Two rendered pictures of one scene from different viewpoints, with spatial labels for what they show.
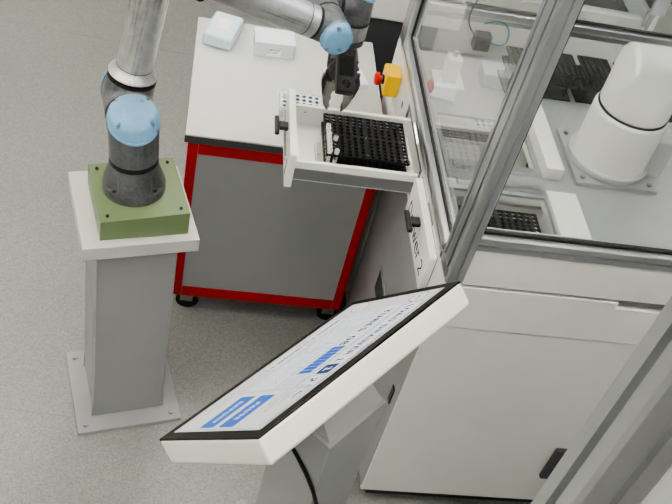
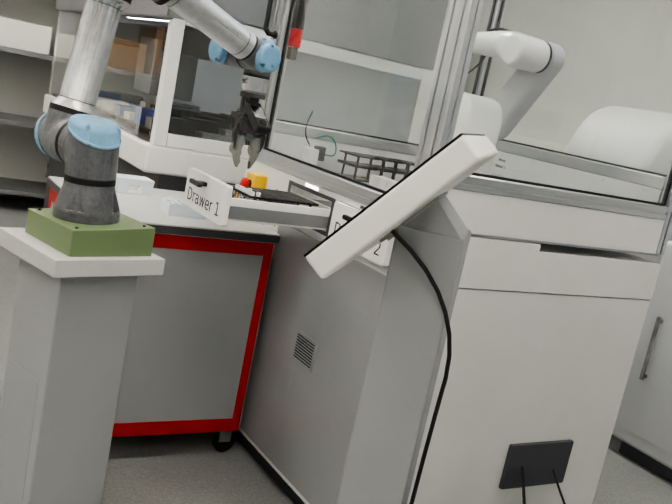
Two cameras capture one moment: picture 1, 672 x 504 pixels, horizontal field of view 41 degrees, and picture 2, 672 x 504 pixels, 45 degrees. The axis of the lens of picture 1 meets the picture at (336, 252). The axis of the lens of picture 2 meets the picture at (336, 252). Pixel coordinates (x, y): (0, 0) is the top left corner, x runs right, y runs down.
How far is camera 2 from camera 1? 129 cm
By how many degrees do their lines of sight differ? 37
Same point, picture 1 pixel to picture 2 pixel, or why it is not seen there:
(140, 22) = (93, 44)
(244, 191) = (148, 286)
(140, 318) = (91, 385)
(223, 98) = not seen: hidden behind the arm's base
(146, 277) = (103, 321)
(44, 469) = not seen: outside the picture
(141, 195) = (105, 211)
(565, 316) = (507, 263)
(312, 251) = (212, 355)
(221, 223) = not seen: hidden behind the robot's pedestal
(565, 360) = (509, 320)
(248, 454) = (447, 167)
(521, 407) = (481, 390)
